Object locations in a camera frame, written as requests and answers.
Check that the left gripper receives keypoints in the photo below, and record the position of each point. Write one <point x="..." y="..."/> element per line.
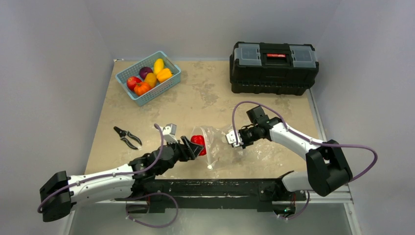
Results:
<point x="189" y="151"/>

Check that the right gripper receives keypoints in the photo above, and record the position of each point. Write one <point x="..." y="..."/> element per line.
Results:
<point x="242" y="136"/>

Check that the red fake tomato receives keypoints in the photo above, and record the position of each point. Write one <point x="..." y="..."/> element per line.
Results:
<point x="199" y="139"/>

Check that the polka dot zip top bag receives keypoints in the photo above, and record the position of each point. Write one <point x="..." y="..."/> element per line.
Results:
<point x="219" y="152"/>

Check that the orange fake fruit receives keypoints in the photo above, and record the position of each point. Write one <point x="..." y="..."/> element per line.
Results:
<point x="164" y="75"/>

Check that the orange yellow fake mango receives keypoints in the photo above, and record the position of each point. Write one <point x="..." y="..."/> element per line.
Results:
<point x="151" y="80"/>

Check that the red fake apple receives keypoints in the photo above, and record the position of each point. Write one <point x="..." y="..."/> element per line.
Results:
<point x="132" y="82"/>

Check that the purple fake cabbage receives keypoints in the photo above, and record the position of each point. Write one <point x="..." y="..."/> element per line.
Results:
<point x="144" y="71"/>

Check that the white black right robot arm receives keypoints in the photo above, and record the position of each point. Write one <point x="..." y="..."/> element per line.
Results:
<point x="326" y="166"/>

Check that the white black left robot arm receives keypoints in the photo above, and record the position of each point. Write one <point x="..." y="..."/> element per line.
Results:
<point x="62" y="193"/>

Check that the black plastic toolbox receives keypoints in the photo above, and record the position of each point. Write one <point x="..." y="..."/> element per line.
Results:
<point x="264" y="68"/>

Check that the light blue perforated basket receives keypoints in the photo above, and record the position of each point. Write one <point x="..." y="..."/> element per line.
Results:
<point x="160" y="88"/>

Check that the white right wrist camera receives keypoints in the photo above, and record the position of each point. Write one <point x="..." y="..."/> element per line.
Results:
<point x="234" y="138"/>

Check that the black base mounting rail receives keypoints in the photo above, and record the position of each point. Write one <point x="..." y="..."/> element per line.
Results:
<point x="261" y="195"/>

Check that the black handled pliers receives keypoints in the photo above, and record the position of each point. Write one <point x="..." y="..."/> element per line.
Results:
<point x="125" y="136"/>

